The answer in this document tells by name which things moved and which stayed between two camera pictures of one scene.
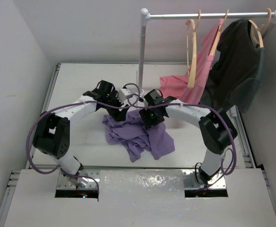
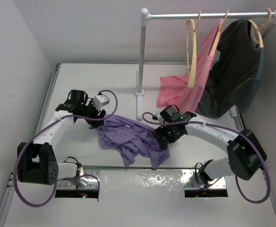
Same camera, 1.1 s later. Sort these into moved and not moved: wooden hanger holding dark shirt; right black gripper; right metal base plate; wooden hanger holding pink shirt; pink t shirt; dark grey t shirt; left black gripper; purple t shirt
Moved: purple t shirt; left black gripper; right black gripper
Not moved: dark grey t shirt; wooden hanger holding pink shirt; right metal base plate; pink t shirt; wooden hanger holding dark shirt
